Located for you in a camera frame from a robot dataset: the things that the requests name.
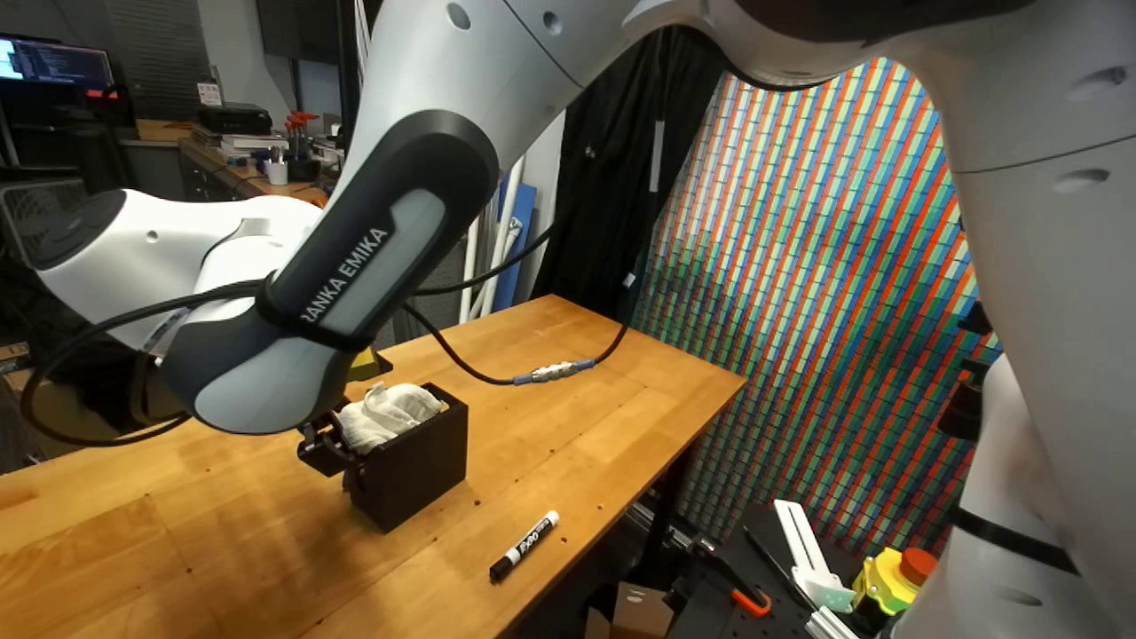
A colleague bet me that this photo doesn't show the black tool with orange grip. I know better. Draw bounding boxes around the black tool with orange grip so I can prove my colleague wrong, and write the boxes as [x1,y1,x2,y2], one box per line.
[689,551,778,622]

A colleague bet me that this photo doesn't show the white terry towel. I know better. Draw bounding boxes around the white terry towel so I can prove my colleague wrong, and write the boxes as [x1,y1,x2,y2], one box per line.
[335,379,454,457]

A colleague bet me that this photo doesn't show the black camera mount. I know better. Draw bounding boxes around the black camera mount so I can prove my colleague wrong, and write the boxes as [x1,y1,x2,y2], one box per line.
[939,297,1003,446]

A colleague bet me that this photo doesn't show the yellow emergency stop button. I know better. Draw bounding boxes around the yellow emergency stop button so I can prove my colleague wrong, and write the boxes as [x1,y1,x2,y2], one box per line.
[850,545,941,622]

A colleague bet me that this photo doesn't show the black and white marker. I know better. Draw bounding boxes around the black and white marker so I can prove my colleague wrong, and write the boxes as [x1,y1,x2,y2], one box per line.
[487,508,566,587]

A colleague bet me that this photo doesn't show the wooden workbench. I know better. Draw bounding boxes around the wooden workbench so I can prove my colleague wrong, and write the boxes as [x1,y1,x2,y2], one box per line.
[176,119,336,207]

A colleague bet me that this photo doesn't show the white bracket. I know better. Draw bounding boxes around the white bracket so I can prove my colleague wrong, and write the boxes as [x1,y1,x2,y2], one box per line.
[771,496,861,613]

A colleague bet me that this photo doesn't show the colourful striped backdrop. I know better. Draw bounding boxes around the colourful striped backdrop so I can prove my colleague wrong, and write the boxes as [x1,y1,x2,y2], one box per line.
[628,54,1012,566]

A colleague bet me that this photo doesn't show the black curtain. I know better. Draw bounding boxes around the black curtain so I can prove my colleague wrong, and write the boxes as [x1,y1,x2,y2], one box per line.
[536,29,729,328]

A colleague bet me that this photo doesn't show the small cardboard box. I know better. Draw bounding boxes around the small cardboard box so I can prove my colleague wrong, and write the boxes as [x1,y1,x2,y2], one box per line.
[607,580,680,639]

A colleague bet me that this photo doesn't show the lit computer monitor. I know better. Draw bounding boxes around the lit computer monitor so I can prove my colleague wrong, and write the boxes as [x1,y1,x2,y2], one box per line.
[0,32,116,88]

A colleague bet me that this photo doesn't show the black perforated box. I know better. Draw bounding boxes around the black perforated box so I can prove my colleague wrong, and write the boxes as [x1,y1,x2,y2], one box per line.
[341,379,474,532]

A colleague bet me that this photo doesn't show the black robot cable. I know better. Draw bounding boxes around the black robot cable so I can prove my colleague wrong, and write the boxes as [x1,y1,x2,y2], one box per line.
[18,225,638,450]

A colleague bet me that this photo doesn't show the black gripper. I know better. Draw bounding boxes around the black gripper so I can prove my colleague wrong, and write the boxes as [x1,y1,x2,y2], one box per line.
[296,405,360,482]

